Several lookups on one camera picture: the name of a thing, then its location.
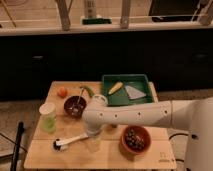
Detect white dish brush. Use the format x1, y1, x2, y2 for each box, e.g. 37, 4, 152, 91
53, 133, 88, 151

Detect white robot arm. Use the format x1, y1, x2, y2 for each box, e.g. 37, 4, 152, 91
82, 94, 213, 171

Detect dark brown bowl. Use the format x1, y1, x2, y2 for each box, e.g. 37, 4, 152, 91
64, 96, 87, 118

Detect green pepper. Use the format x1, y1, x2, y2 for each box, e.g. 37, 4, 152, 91
80, 85, 95, 98

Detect orange bowl with dark balls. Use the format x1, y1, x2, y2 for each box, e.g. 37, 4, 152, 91
120, 126, 151, 156

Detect metal spoon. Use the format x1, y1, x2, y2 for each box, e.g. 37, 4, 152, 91
75, 88, 84, 112

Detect green cup with lid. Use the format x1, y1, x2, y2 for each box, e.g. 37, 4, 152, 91
39, 102, 56, 133

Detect orange tomato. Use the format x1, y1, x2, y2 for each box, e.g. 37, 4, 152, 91
57, 87, 68, 98

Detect yellow corn cob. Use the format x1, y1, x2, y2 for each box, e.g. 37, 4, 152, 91
108, 82, 123, 95

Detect grey triangular cloth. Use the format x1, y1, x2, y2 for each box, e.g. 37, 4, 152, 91
125, 85, 146, 100

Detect green plastic tray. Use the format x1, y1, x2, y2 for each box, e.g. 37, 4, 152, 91
102, 74, 153, 107

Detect black pole stand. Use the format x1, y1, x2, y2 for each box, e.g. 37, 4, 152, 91
10, 122, 24, 171

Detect green box on shelf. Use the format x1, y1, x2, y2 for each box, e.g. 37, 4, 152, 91
82, 18, 112, 25

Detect black floor cable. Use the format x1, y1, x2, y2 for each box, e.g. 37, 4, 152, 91
168, 132, 190, 141

